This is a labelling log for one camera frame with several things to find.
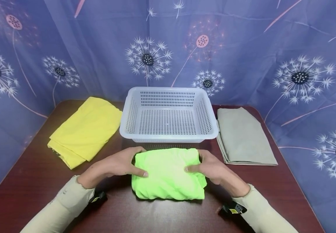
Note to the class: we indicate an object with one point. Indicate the person's right hand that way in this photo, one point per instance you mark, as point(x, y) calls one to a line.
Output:
point(217, 171)

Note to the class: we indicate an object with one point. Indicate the person's right forearm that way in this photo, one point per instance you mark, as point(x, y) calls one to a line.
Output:
point(265, 210)

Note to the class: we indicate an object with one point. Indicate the folded beige cloth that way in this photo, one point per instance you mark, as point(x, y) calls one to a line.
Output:
point(243, 137)

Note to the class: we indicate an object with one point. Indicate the black wrist band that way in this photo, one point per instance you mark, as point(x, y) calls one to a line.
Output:
point(97, 197)
point(233, 208)

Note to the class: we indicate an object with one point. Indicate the person's left hand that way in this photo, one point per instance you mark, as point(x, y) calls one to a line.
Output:
point(109, 168)

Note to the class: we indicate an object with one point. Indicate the folded yellow cloth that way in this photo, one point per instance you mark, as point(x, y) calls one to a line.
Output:
point(86, 129)

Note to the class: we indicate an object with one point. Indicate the neon green cloth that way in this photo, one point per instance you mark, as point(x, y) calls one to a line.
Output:
point(167, 174)

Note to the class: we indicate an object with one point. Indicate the white perforated plastic basket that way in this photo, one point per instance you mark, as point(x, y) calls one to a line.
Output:
point(168, 116)

